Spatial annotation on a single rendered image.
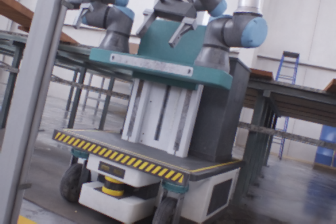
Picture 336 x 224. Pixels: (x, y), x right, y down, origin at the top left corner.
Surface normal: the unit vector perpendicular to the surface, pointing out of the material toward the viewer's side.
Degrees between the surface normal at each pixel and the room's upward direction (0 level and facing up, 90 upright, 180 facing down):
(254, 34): 97
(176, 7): 67
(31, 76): 90
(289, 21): 90
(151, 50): 90
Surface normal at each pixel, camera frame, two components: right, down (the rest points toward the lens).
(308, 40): -0.11, -0.04
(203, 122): -0.44, -0.12
